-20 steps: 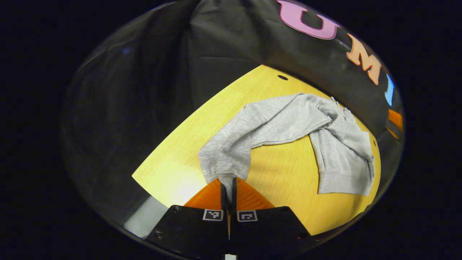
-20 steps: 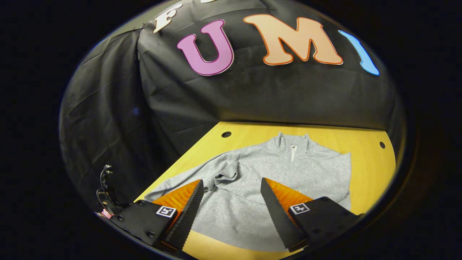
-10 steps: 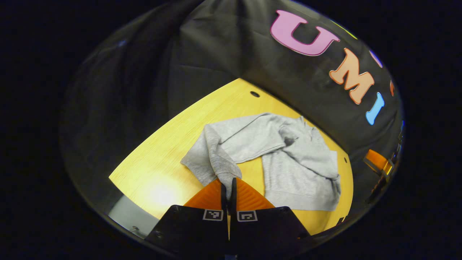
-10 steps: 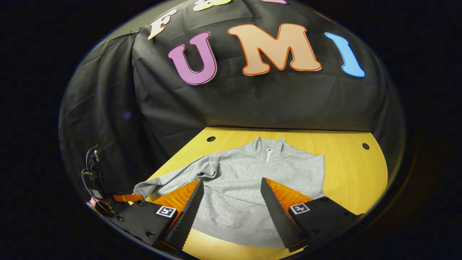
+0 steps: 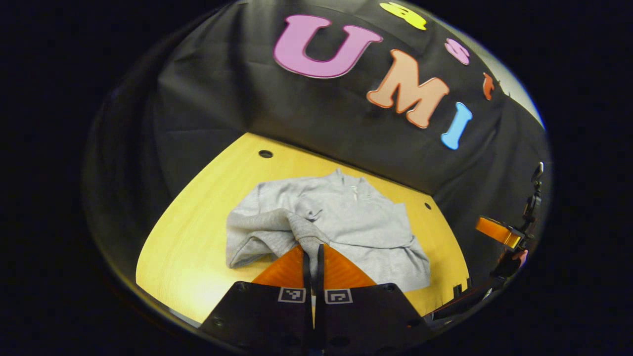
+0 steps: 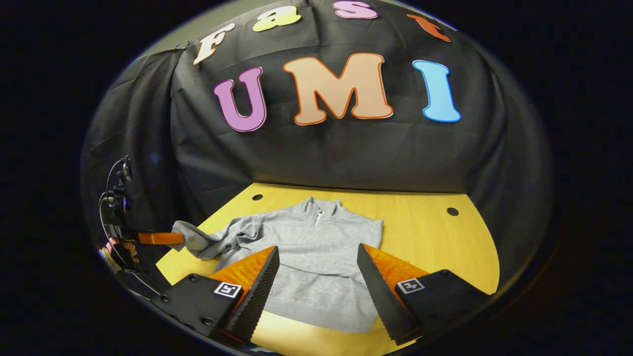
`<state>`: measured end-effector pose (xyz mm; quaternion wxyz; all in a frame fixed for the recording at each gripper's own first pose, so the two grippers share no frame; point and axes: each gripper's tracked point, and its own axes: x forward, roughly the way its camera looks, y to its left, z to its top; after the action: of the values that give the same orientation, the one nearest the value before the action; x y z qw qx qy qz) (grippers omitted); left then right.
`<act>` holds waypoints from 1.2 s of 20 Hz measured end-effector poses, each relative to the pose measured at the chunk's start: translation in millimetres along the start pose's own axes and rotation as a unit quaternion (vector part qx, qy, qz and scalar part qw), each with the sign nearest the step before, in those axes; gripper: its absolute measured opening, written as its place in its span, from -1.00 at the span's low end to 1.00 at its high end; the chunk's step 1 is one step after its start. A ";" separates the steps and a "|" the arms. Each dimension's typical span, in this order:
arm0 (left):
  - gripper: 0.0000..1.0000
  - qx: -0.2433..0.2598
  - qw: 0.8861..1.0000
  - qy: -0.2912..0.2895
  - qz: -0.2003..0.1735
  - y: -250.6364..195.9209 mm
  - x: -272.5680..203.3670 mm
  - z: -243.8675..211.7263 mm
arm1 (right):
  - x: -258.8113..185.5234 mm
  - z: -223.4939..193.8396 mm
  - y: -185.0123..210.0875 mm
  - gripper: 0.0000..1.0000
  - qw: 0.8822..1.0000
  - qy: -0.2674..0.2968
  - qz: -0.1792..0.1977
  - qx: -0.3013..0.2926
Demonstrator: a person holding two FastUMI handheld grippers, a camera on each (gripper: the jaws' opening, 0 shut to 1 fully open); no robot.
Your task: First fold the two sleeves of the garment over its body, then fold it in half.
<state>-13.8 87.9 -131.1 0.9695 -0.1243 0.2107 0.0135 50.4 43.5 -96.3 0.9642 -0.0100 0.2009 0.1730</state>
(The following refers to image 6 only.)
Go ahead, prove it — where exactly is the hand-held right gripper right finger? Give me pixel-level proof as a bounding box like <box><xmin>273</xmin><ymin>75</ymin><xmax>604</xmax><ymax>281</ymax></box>
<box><xmin>357</xmin><ymin>243</ymin><xmax>493</xmax><ymax>346</ymax></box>

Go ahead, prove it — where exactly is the grey zip-neck sweatshirt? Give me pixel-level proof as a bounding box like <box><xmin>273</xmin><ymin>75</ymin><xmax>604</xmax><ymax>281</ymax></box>
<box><xmin>171</xmin><ymin>196</ymin><xmax>385</xmax><ymax>333</ymax></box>

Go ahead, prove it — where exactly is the black backdrop cloth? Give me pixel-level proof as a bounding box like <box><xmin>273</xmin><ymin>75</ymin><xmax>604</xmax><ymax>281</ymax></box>
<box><xmin>79</xmin><ymin>0</ymin><xmax>554</xmax><ymax>297</ymax></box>

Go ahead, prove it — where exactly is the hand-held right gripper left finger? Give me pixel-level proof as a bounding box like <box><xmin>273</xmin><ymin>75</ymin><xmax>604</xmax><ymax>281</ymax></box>
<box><xmin>151</xmin><ymin>246</ymin><xmax>280</xmax><ymax>345</ymax></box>

